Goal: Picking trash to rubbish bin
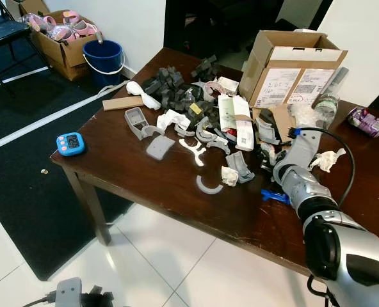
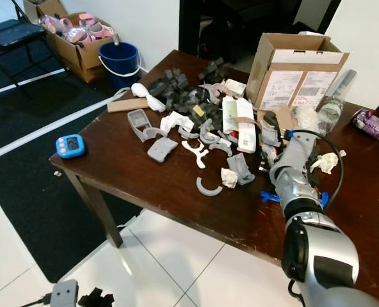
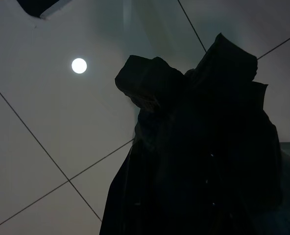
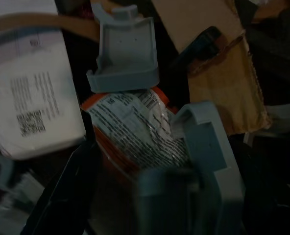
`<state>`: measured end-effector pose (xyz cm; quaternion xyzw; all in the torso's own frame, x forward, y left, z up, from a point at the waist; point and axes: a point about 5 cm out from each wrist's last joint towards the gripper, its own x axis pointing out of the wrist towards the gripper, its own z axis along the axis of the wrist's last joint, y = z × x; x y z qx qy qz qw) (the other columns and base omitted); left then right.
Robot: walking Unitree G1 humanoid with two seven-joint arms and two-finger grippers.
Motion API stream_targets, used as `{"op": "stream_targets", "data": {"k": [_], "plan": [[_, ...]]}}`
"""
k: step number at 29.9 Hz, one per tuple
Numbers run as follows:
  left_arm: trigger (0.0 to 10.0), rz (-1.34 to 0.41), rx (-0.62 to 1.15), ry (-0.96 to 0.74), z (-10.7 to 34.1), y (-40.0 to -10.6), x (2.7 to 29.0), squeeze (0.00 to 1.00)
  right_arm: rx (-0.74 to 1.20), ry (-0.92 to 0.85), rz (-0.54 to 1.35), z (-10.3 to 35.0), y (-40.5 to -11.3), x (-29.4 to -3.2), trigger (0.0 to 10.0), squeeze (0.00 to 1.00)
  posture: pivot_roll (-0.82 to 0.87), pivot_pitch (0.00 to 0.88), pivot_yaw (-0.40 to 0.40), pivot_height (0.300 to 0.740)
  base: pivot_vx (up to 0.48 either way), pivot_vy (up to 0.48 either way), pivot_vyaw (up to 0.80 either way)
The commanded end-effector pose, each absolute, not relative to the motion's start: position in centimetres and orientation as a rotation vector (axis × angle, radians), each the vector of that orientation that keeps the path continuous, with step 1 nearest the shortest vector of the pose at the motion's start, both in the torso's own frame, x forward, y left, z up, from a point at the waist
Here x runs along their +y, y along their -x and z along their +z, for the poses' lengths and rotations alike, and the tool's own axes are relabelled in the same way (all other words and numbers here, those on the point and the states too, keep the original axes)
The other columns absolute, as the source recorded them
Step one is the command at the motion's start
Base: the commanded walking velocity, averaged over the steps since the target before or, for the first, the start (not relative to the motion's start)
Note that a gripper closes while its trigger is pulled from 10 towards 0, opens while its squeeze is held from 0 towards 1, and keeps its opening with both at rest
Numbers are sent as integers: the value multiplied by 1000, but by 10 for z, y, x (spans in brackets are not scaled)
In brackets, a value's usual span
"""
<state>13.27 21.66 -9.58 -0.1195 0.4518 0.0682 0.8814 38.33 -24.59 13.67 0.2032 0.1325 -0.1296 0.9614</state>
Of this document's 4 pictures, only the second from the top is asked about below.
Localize grey plastic shell part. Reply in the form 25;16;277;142
227;153;255;186

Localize blue plastic clip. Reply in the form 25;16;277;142
261;189;330;209

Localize small crumpled white tissue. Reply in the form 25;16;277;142
220;168;238;189

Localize white printed carton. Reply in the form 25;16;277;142
222;96;257;154

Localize clear crinkled plastic wrap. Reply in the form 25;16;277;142
292;106;325;135

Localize crumpled white paper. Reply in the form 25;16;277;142
161;112;193;135
310;152;341;173

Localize grey curved plastic part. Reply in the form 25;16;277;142
196;177;223;196

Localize white curved plastic part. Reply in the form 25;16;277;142
180;139;209;169

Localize clear plastic bottle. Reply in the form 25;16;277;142
318;96;344;129

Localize dark brown wooden table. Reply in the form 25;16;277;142
50;50;379;282

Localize open cardboard box shipping labels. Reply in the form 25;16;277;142
246;32;350;111

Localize black floor mat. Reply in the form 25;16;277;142
0;58;145;284

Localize grey flat plastic part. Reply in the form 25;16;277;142
147;137;179;162

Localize crushed purple can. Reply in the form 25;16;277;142
351;109;379;140

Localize pile of black foam pieces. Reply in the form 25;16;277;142
147;58;235;119

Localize brown cardboard strip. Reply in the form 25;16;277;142
106;98;150;113

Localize blue kitchen timer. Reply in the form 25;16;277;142
55;134;86;159

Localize blue plastic bucket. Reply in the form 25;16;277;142
99;42;142;90

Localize black folding chair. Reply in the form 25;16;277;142
0;10;49;100

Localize cardboard box of pink items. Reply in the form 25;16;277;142
39;12;120;83

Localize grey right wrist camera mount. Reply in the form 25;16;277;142
279;131;318;170

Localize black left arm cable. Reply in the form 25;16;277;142
20;293;54;307

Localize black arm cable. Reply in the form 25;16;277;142
286;130;344;210
20;293;54;307

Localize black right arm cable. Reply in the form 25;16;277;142
286;130;344;210

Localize grey boxy plastic bracket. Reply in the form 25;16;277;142
127;109;168;143

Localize white plastic handle piece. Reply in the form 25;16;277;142
131;83;168;113

